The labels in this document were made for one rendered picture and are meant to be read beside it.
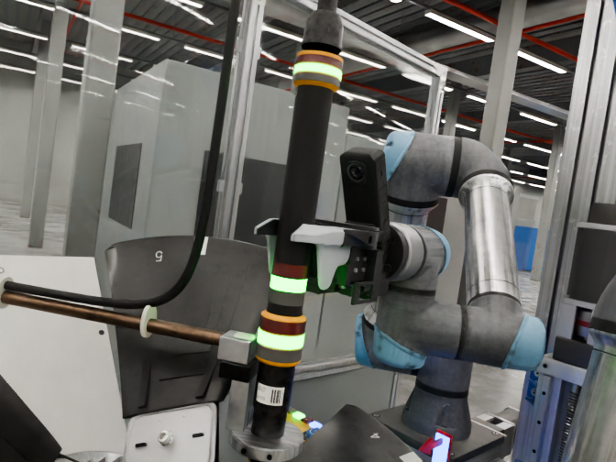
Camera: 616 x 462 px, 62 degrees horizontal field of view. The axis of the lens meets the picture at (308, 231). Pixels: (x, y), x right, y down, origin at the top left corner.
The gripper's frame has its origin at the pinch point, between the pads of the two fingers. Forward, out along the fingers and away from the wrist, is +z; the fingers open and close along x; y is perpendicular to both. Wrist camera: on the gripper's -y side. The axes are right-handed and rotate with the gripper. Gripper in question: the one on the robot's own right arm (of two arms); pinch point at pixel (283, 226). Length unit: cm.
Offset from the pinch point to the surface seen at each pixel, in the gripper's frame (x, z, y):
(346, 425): 2.7, -22.9, 26.0
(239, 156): 61, -57, -12
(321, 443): 2.9, -17.3, 26.8
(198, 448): 3.5, 3.4, 21.2
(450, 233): 144, -445, 4
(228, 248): 16.3, -10.3, 4.6
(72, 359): 33.6, -1.7, 22.5
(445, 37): 422, -1012, -405
